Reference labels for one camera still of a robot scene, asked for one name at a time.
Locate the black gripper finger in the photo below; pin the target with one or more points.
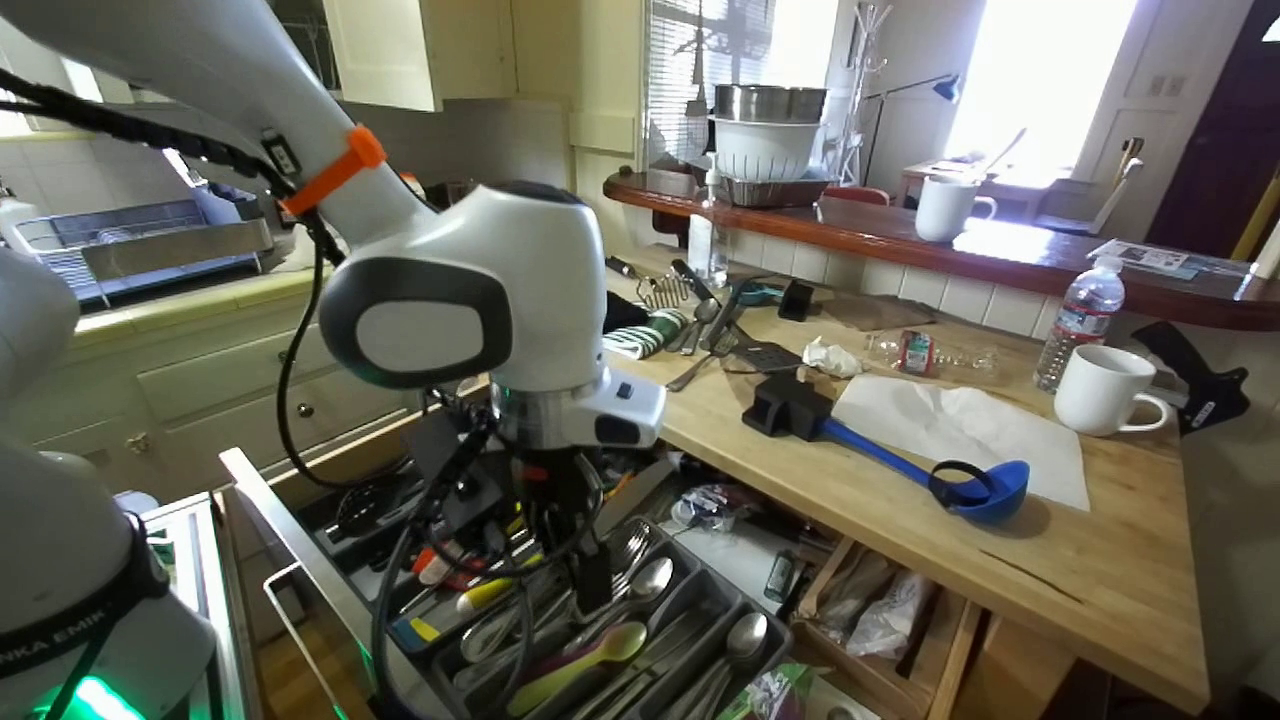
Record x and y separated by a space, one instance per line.
602 574
578 571

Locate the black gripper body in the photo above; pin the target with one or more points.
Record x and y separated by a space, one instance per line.
554 484

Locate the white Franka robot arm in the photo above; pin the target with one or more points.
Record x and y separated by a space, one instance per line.
494 264

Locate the steel table knife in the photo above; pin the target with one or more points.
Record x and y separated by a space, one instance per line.
690 370

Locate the wooden table drawer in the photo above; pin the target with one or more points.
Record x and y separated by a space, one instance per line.
922 667

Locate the steel tablespoon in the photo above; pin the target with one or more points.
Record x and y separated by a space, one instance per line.
649 578
747 636

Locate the yellow-green plastic spoon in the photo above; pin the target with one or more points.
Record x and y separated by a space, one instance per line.
584 660

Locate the grey plastic cutlery tray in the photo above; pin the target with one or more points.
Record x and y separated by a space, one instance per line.
664 667

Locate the green white striped towel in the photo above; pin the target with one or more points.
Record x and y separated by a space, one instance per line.
644 332

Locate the green labelled snack package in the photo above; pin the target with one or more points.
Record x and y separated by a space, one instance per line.
786 692

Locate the black plastic block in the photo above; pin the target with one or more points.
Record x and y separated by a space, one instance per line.
786 405

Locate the white plastic bag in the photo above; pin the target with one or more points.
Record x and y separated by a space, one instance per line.
890 612

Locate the blue plastic scoop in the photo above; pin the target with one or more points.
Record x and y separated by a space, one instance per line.
883 452

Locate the crumpled white tissue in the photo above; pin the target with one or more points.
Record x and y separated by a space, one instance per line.
831 356

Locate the white kitchen cabinet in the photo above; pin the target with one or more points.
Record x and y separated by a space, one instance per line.
201 384

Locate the small colourful packet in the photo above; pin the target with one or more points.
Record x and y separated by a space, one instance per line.
917 354

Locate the white paper sheet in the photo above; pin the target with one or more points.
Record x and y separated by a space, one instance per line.
972 425

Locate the stainless steel bowl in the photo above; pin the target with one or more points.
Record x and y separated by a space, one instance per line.
768 101

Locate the light wooden kitchen table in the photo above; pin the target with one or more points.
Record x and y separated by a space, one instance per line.
1066 561

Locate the grey blue dish tray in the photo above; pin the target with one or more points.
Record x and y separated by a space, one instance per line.
146 241

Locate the white ceramic mug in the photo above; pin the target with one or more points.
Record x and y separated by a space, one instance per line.
949 205
1105 391

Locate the dark wooden bar counter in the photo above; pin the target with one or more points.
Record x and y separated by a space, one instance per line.
1012 253

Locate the clear plastic water bottle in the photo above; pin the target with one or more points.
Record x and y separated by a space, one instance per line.
1080 322

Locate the desk lamp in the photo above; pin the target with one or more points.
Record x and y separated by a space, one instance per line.
933 87

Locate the black angled stand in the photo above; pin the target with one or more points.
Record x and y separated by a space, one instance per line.
1200 382

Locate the dark red entrance door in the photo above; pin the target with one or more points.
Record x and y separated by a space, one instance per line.
1234 132

